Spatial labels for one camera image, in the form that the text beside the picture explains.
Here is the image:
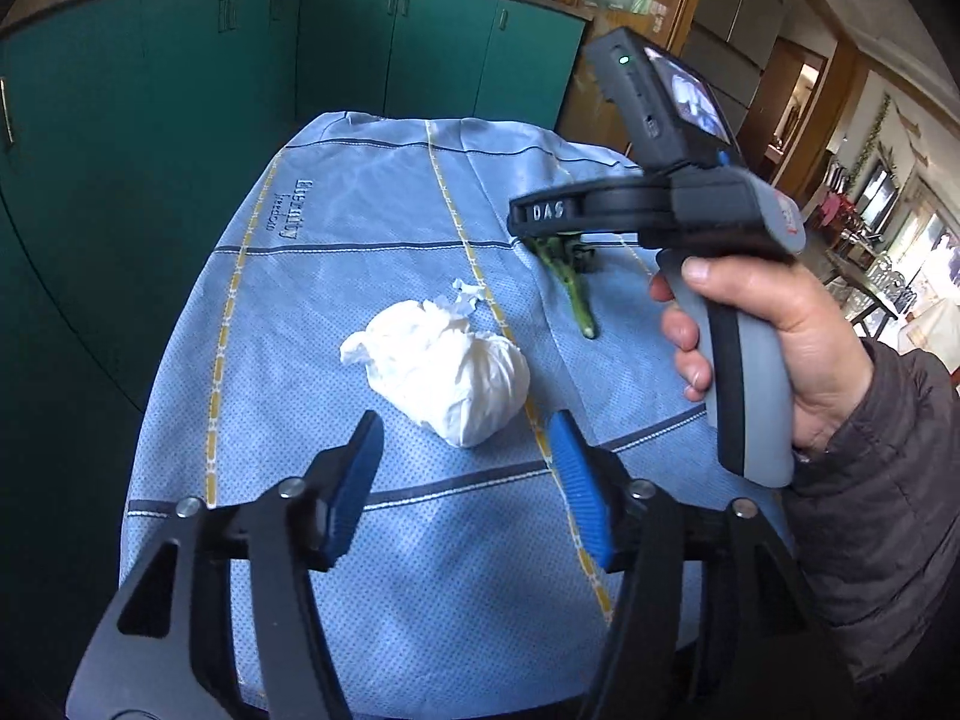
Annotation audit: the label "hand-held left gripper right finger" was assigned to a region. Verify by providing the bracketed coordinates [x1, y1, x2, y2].
[546, 411, 856, 720]

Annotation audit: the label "white plastic bag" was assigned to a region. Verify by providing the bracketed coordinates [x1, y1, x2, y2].
[339, 279, 532, 448]

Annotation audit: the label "green garland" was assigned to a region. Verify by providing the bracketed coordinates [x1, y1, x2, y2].
[846, 94, 895, 190]

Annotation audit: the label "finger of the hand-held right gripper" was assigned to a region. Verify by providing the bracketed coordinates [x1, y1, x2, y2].
[508, 178, 674, 250]

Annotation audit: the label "grey refrigerator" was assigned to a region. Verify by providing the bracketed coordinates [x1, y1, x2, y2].
[690, 0, 797, 137]

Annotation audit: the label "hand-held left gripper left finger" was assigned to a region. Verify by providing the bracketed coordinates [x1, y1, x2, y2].
[66, 411, 387, 720]

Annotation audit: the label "green vegetable scrap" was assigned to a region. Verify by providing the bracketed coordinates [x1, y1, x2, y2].
[529, 234, 601, 341]

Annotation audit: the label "blue checked tablecloth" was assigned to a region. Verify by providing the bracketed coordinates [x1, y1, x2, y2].
[64, 111, 796, 720]

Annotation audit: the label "person's right hand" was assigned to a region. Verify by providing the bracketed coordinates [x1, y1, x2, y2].
[649, 256, 875, 458]

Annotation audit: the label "teal kitchen cabinets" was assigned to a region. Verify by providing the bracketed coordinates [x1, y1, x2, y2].
[0, 0, 590, 691]

